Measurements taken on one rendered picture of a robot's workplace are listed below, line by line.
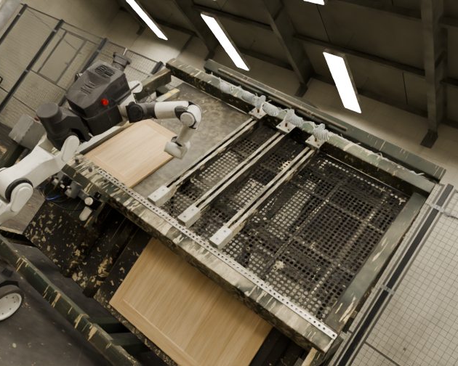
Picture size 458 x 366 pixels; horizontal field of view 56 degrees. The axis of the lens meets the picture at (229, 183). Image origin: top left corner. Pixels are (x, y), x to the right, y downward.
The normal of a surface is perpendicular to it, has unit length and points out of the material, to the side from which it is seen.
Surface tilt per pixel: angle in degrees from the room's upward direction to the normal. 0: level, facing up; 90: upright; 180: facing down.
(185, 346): 90
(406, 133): 90
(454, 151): 90
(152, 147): 57
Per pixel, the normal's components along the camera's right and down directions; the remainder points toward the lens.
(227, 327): -0.31, -0.28
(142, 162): 0.04, -0.69
